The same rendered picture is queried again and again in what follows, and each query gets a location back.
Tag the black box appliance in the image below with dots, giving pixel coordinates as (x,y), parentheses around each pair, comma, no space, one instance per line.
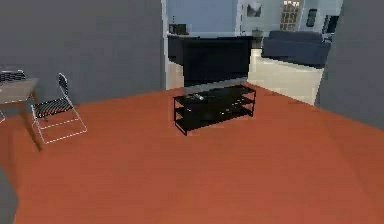
(179,29)

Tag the dark potted house plant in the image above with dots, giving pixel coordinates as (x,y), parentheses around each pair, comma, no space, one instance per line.
(257,36)

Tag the brown wooden table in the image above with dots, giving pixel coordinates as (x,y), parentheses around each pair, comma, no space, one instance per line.
(16,91)

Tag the dark blue sofa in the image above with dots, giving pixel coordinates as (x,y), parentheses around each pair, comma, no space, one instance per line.
(295,48)

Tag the grey framed wall picture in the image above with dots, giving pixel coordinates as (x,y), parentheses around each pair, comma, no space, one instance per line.
(254,10)

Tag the dark kitchen counter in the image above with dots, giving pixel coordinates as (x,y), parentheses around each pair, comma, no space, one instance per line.
(175,49)

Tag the grey remote control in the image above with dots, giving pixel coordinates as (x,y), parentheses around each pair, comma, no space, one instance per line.
(194,97)

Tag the pale paned window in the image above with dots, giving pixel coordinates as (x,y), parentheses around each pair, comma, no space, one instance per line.
(290,15)

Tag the black television stand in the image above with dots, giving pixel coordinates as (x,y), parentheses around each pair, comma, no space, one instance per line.
(213,108)

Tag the black television set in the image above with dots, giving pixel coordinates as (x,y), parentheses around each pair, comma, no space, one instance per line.
(216,60)

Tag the black framed wall picture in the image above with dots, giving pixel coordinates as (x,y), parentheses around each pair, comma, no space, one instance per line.
(330,24)
(311,17)

